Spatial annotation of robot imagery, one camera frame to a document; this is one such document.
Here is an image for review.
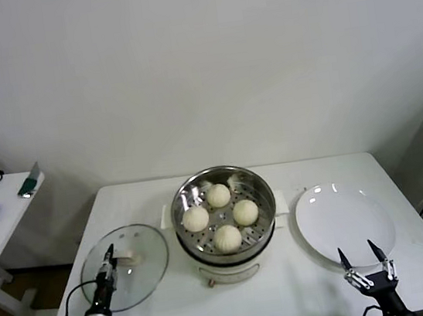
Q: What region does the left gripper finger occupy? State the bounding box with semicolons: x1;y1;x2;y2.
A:
101;243;119;277

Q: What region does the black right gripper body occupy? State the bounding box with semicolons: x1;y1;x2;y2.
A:
363;270;398;298

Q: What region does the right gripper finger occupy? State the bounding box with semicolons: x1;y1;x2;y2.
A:
366;236;398;284
336;243;374;294

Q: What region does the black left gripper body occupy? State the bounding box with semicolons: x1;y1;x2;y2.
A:
90;270;121;314

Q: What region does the round glass pot lid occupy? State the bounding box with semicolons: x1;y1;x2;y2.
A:
73;219;176;316

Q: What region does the white steamed baozi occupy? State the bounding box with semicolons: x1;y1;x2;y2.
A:
231;197;261;228
211;223;244;255
181;205;212;235
204;182;233;209

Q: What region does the stainless steel steamer basket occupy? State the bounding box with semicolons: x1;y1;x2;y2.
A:
165;159;282;264

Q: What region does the large white plate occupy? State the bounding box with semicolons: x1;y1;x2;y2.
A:
290;175;400;275

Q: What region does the white side desk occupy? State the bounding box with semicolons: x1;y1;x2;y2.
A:
0;168;64;316

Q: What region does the white electric cooker base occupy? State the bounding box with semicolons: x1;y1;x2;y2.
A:
157;189;297;294

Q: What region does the green handled scraper tool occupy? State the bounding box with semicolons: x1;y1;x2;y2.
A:
12;161;43;200

